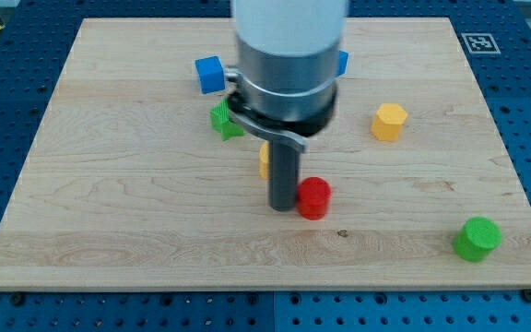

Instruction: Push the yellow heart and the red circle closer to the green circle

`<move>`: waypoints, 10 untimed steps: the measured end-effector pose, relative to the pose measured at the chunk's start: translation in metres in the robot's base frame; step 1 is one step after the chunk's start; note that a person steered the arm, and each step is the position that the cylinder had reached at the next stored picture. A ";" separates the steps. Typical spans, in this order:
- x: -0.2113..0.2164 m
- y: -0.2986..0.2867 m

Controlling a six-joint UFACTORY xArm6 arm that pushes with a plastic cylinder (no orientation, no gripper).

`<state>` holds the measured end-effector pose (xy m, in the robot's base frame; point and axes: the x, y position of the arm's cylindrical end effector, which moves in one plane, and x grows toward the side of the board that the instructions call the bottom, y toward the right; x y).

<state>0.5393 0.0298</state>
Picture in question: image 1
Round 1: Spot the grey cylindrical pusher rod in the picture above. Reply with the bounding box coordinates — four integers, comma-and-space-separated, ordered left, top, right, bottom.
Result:
268, 141, 301, 211

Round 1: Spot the yellow heart block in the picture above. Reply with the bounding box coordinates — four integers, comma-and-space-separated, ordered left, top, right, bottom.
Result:
259, 141, 269, 180

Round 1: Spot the red cylinder block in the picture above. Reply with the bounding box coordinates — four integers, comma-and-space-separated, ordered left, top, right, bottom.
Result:
297, 177, 332, 220

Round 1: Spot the blue block behind arm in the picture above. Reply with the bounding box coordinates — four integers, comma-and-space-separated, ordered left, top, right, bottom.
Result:
336, 50, 348, 77

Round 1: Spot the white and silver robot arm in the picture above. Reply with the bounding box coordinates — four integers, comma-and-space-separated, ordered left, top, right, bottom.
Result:
226, 0, 348, 211

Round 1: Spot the green star block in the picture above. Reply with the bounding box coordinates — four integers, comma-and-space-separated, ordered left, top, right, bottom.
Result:
209, 98, 244, 141

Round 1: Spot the yellow hexagon block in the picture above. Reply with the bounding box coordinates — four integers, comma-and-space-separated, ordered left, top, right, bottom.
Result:
371, 103, 408, 142

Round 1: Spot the blue cube block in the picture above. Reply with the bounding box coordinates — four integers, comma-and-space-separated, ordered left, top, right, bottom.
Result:
195, 55, 226, 94

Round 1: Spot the wooden board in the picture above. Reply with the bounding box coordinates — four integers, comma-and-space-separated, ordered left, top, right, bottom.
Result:
0, 18, 531, 291

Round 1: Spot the green cylinder block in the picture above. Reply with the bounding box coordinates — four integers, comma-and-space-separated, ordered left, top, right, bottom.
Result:
453, 217, 502, 263

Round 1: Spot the white fiducial marker tag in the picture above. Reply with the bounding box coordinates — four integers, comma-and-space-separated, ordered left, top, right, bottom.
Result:
461, 32, 501, 54

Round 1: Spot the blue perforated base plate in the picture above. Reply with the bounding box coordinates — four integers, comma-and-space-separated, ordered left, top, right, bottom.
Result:
0, 0, 531, 331

